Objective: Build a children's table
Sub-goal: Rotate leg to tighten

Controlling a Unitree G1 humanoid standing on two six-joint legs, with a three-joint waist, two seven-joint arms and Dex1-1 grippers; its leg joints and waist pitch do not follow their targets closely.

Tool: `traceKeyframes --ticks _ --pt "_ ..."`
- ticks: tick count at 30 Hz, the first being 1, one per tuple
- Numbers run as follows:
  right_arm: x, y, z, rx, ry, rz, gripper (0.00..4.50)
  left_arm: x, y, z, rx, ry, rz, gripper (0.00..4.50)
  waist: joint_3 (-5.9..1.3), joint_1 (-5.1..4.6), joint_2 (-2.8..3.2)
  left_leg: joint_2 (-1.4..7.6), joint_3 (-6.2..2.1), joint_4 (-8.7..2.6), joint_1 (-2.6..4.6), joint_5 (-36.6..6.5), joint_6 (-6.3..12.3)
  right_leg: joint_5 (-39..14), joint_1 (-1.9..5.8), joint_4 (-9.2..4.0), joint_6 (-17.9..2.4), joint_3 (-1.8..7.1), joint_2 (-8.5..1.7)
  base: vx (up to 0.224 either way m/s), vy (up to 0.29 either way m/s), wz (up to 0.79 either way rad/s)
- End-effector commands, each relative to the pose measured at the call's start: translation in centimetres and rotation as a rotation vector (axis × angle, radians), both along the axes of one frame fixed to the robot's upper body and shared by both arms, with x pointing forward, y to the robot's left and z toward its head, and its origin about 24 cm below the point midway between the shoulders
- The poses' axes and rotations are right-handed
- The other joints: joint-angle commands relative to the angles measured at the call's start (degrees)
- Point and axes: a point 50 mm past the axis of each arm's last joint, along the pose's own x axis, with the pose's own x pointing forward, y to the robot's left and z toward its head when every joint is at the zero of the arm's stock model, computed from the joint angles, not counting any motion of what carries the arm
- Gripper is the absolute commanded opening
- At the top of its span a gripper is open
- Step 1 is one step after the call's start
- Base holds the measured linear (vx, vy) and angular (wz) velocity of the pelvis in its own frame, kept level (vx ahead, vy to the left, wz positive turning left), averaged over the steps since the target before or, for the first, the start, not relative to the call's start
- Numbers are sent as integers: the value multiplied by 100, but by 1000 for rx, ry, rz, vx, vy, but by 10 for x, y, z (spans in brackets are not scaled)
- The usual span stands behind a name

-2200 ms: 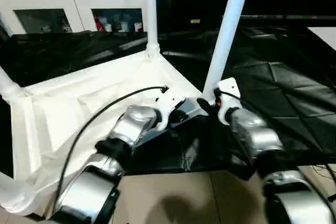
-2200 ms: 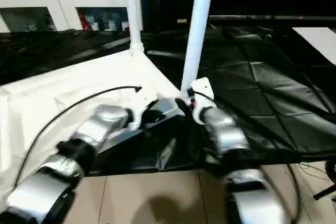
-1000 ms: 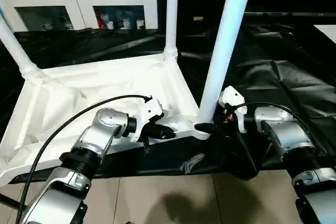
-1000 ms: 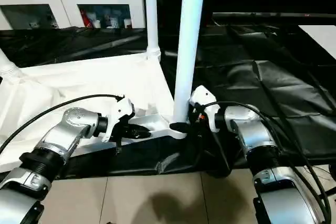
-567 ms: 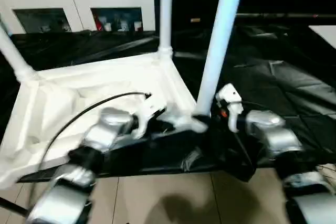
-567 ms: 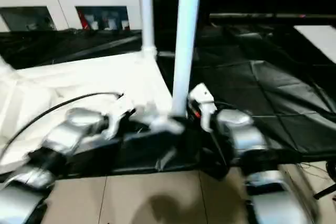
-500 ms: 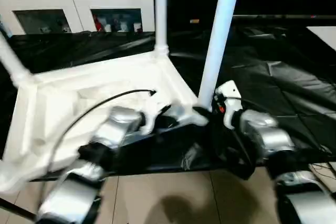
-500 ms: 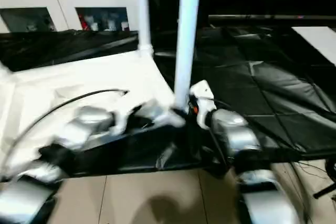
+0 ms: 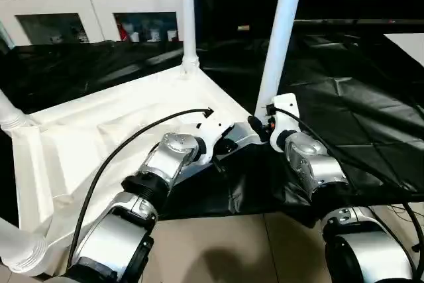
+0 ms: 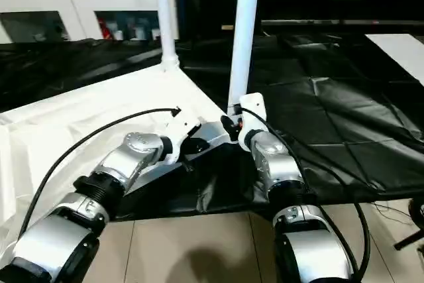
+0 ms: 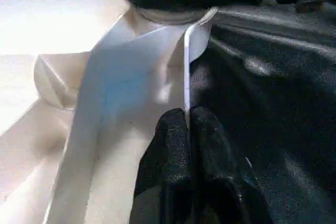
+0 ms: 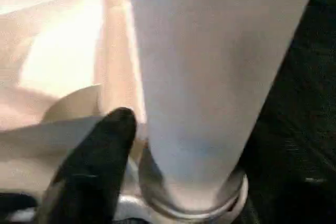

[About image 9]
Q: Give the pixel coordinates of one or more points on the white plastic table leg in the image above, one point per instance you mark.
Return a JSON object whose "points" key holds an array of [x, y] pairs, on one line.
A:
{"points": [[11, 114], [189, 14], [281, 31], [20, 246]]}

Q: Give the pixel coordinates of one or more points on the light blue box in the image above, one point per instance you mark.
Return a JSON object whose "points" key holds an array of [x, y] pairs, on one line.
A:
{"points": [[6, 36]]}

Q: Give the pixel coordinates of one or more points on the dark metal stand leg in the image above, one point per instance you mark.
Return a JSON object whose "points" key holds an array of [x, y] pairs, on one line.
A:
{"points": [[418, 247]]}

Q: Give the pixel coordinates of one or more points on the small tan block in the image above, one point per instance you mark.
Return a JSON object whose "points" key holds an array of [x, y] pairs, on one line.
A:
{"points": [[243, 27]]}

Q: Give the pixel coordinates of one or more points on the black mat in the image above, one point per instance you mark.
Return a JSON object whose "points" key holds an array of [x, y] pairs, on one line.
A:
{"points": [[348, 104]]}

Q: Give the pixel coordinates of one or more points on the white plastic table top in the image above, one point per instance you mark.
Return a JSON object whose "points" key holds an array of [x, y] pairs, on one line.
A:
{"points": [[99, 114]]}

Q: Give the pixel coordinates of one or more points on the white sheet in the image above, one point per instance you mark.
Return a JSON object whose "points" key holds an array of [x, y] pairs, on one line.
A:
{"points": [[409, 44]]}

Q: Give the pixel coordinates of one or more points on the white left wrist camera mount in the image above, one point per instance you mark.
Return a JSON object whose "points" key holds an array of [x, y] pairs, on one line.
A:
{"points": [[215, 130]]}

